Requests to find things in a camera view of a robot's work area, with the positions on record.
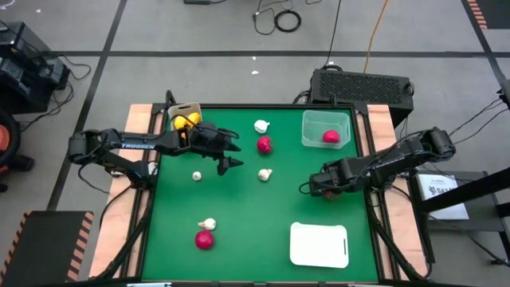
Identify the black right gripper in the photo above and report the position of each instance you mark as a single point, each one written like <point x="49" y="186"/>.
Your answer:
<point x="330" y="177"/>

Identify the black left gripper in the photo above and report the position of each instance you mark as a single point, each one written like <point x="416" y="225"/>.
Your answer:
<point x="207" y="141"/>

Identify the red tomato with green stem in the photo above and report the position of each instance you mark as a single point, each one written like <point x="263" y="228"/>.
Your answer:
<point x="330" y="136"/>

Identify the small white garlic bulb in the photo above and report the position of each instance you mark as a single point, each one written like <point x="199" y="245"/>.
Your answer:
<point x="197" y="176"/>

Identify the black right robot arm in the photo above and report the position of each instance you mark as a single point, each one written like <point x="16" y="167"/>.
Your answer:
<point x="398" y="157"/>

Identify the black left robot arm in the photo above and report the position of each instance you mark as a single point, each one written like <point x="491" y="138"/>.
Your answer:
<point x="135" y="145"/>

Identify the clear plastic bin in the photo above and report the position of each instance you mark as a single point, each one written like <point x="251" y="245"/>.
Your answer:
<point x="315" y="119"/>

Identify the green table mat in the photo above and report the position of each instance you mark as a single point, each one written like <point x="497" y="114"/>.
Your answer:
<point x="239" y="215"/>

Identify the white cutting board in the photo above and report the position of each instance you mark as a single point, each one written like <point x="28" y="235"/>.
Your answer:
<point x="316" y="245"/>

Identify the black mesh computer case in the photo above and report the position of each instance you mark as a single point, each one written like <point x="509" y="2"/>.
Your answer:
<point x="358" y="85"/>

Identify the white paper sign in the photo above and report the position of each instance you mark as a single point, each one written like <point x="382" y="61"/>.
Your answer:
<point x="442" y="195"/>

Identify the black side stand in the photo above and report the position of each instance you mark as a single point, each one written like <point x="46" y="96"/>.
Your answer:
<point x="498" y="181"/>

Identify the black orange-striped floor mat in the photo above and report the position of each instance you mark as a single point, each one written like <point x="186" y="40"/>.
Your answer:
<point x="44" y="247"/>
<point x="496" y="12"/>

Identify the black equipment rack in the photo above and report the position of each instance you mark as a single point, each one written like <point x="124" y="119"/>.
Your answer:
<point x="20" y="79"/>

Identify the orange and black machine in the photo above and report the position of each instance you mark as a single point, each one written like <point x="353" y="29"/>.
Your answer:
<point x="4" y="139"/>

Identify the black metal table frame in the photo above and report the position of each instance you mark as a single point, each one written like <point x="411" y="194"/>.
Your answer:
<point x="259" y="106"/>

